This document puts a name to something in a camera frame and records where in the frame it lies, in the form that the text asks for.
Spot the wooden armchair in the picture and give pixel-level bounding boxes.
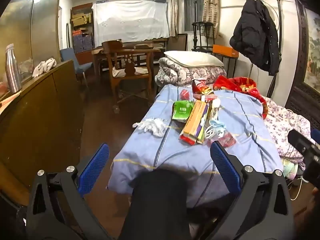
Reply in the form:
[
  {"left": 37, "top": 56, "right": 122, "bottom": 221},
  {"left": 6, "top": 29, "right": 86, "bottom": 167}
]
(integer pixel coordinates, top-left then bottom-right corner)
[{"left": 102, "top": 40, "right": 153, "bottom": 105}]

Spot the window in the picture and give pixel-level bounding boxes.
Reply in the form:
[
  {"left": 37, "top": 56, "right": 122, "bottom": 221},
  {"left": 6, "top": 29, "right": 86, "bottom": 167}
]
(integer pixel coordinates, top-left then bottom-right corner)
[{"left": 184, "top": 0, "right": 206, "bottom": 33}]

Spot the purple floral sheet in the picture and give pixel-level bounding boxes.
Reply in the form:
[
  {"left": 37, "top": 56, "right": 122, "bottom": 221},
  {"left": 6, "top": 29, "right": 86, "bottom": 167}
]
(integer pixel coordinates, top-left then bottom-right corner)
[{"left": 264, "top": 97, "right": 311, "bottom": 179}]

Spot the small red wrapper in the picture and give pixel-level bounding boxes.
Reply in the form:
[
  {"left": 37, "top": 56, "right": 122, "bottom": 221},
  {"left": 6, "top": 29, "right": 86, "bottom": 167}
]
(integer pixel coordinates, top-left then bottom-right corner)
[{"left": 217, "top": 131, "right": 237, "bottom": 148}]

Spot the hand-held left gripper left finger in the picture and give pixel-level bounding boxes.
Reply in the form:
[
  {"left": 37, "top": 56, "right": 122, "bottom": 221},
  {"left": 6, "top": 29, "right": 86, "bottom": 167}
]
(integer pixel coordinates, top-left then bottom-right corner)
[{"left": 16, "top": 143, "right": 112, "bottom": 240}]

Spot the red snack bag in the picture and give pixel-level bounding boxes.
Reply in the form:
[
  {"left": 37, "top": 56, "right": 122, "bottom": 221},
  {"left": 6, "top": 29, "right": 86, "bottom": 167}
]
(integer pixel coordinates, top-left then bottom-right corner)
[{"left": 192, "top": 78, "right": 216, "bottom": 103}]

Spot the white cable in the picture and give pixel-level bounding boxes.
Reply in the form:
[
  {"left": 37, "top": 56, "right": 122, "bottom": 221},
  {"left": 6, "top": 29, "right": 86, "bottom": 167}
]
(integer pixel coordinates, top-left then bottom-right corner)
[{"left": 287, "top": 177, "right": 310, "bottom": 201}]

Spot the white cover sheet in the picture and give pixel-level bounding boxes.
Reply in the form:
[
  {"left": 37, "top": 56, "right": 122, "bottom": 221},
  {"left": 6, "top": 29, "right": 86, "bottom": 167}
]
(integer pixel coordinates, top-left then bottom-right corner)
[{"left": 91, "top": 0, "right": 168, "bottom": 43}]

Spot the wooden cabinet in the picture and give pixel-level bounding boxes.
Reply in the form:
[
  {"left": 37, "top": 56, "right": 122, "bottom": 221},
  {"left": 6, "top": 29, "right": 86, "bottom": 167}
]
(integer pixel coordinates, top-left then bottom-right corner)
[{"left": 0, "top": 59, "right": 86, "bottom": 207}]

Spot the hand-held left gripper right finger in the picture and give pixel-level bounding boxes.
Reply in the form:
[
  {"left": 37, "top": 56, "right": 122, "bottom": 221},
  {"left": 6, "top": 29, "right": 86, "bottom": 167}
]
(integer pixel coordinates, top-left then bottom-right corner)
[{"left": 202, "top": 141, "right": 295, "bottom": 240}]

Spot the white pillow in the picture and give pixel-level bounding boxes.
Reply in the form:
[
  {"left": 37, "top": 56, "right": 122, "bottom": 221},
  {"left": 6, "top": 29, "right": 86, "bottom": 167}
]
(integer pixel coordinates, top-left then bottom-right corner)
[{"left": 164, "top": 51, "right": 225, "bottom": 68}]

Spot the white crumpled cloth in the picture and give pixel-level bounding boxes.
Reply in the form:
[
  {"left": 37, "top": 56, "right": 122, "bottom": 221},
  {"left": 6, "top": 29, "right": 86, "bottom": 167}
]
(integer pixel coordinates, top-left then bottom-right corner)
[{"left": 32, "top": 58, "right": 57, "bottom": 78}]

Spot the black metal plant stand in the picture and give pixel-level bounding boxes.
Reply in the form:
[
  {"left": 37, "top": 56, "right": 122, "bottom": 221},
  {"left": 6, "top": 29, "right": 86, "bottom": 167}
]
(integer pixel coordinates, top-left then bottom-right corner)
[{"left": 192, "top": 21, "right": 215, "bottom": 53}]

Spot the orange box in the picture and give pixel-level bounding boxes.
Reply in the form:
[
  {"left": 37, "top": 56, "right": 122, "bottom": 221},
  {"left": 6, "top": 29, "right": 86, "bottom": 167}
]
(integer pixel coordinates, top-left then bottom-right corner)
[{"left": 212, "top": 44, "right": 240, "bottom": 58}]

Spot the green snack packet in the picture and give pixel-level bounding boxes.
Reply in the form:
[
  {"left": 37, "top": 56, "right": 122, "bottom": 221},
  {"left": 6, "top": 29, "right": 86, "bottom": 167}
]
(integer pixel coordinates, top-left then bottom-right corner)
[{"left": 172, "top": 100, "right": 195, "bottom": 123}]

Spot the blue chair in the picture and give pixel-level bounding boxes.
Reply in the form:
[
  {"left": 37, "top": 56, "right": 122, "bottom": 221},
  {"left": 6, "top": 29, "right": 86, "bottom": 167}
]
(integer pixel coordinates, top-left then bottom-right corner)
[{"left": 60, "top": 47, "right": 93, "bottom": 87}]

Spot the dark cloth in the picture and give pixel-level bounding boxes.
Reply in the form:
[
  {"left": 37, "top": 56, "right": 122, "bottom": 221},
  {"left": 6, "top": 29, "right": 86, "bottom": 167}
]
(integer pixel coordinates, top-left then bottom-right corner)
[{"left": 119, "top": 168, "right": 188, "bottom": 240}]

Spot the red printed blanket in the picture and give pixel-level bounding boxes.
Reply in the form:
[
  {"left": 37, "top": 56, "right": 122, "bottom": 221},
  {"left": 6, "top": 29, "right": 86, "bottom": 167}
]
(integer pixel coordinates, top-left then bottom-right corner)
[{"left": 213, "top": 76, "right": 268, "bottom": 120}]

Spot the metal water bottle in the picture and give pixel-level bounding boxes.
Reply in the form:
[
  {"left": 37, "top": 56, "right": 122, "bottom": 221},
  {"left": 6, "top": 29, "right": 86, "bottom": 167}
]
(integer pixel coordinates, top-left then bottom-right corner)
[{"left": 5, "top": 44, "right": 23, "bottom": 93}]

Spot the framed landscape painting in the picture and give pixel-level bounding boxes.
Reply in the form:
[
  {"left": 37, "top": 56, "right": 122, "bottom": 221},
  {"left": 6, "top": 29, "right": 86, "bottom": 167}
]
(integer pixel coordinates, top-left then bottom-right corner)
[{"left": 285, "top": 0, "right": 320, "bottom": 123}]

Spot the long orange packet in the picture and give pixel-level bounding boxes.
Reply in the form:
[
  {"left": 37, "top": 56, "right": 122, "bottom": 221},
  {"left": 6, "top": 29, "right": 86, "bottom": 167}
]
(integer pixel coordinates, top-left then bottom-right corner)
[{"left": 178, "top": 100, "right": 209, "bottom": 146}]

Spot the wooden table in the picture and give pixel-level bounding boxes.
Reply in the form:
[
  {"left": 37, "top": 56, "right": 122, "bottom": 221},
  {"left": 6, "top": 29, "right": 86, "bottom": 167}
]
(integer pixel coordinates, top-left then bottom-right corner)
[{"left": 91, "top": 42, "right": 161, "bottom": 77}]

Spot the folded floral quilt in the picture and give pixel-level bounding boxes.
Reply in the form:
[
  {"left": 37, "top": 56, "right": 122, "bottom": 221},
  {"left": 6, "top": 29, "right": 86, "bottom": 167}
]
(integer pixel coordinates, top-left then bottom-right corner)
[{"left": 154, "top": 57, "right": 227, "bottom": 86}]

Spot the white plastic bottle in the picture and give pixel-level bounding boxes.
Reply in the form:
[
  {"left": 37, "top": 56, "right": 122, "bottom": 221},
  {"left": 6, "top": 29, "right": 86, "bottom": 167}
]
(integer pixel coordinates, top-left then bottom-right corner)
[{"left": 209, "top": 97, "right": 221, "bottom": 120}]

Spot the glass wall panel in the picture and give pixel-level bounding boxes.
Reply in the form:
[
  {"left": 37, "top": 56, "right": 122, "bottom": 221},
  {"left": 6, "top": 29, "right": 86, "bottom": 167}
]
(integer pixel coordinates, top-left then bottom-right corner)
[{"left": 0, "top": 0, "right": 63, "bottom": 98}]

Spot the black padded jacket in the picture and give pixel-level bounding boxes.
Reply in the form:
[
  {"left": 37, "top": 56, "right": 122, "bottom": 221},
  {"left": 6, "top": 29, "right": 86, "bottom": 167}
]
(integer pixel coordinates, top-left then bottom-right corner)
[{"left": 229, "top": 0, "right": 279, "bottom": 76}]

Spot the patterned beige curtain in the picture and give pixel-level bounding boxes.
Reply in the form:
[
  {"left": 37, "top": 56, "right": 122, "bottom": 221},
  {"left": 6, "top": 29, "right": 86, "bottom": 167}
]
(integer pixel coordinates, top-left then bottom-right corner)
[
  {"left": 202, "top": 0, "right": 221, "bottom": 38},
  {"left": 170, "top": 0, "right": 180, "bottom": 38}
]

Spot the blue face mask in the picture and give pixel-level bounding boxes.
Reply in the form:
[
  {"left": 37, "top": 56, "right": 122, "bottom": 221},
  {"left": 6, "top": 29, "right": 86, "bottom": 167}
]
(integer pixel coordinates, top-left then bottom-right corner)
[{"left": 204, "top": 119, "right": 227, "bottom": 140}]

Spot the black metal bed frame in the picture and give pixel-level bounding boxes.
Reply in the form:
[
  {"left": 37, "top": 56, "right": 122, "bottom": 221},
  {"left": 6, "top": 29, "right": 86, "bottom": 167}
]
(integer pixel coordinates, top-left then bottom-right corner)
[{"left": 192, "top": 0, "right": 284, "bottom": 98}]

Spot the white cloth glove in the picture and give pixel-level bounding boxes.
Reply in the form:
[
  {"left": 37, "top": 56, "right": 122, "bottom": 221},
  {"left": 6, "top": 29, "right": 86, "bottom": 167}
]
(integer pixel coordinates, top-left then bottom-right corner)
[{"left": 132, "top": 119, "right": 166, "bottom": 137}]

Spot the shelf with cardboard boxes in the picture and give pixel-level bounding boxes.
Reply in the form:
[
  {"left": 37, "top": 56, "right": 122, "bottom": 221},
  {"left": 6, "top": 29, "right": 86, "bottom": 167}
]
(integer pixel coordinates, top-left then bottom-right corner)
[{"left": 70, "top": 2, "right": 94, "bottom": 53}]

